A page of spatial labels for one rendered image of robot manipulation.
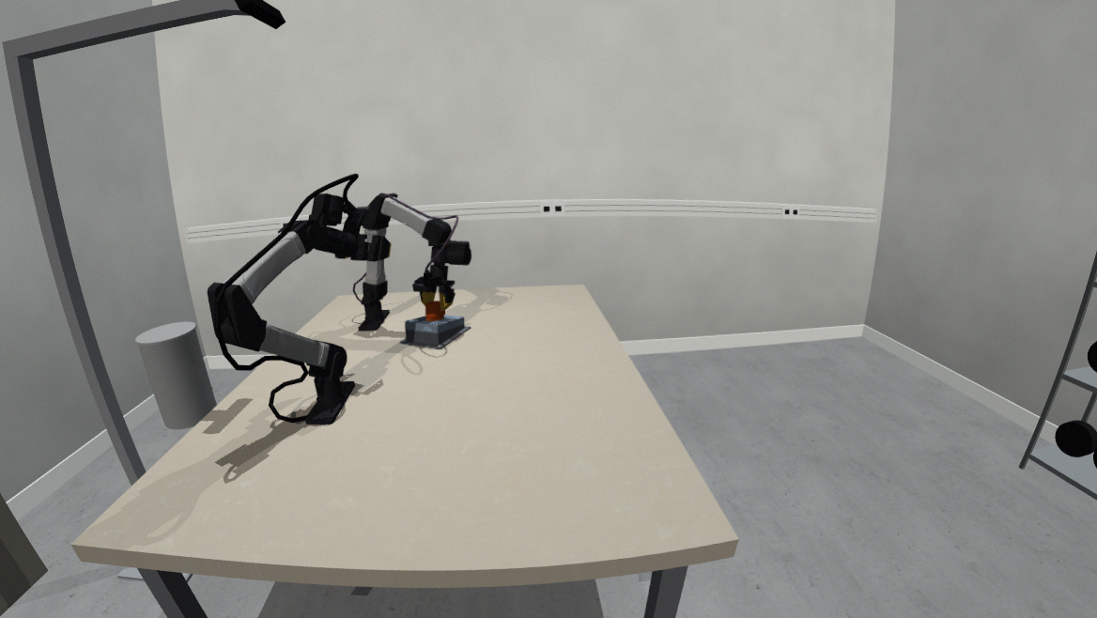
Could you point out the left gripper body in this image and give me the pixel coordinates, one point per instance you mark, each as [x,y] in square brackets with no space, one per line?
[446,290]

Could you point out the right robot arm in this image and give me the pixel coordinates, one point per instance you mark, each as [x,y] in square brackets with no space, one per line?
[248,330]

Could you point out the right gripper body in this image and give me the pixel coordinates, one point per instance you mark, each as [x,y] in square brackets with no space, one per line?
[355,247]

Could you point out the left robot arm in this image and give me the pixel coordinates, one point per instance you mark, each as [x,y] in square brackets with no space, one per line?
[436,232]

